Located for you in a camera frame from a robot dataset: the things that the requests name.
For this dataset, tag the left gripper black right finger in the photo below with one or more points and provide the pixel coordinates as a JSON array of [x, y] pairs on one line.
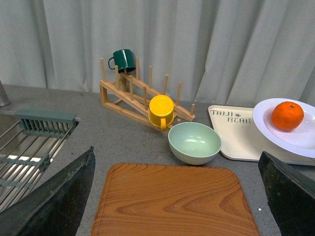
[[290, 195]]

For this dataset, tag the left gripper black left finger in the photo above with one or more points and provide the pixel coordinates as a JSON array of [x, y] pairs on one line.
[[56, 207]]

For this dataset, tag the lavender ridged deep plate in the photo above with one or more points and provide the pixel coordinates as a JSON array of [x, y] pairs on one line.
[[300, 140]]

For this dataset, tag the orange mandarin fruit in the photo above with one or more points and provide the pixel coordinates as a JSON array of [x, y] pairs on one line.
[[287, 116]]

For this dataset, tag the green sink drain rack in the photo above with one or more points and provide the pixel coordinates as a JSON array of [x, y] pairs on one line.
[[29, 141]]

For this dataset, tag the beige bear serving tray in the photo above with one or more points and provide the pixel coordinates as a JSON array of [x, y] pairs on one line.
[[241, 139]]

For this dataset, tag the brown wooden cutting board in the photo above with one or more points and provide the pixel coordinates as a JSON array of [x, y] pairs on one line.
[[163, 200]]

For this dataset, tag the light green bowl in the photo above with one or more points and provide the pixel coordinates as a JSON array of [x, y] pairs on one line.
[[194, 143]]

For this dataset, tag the metal faucet base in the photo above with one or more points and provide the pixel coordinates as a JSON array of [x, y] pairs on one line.
[[4, 100]]

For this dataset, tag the wooden dish drying rack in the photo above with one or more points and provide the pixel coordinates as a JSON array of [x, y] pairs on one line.
[[128, 95]]

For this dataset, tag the yellow mug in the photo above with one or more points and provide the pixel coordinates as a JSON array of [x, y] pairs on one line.
[[161, 111]]

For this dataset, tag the dark green mug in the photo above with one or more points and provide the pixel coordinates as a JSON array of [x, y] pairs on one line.
[[124, 59]]

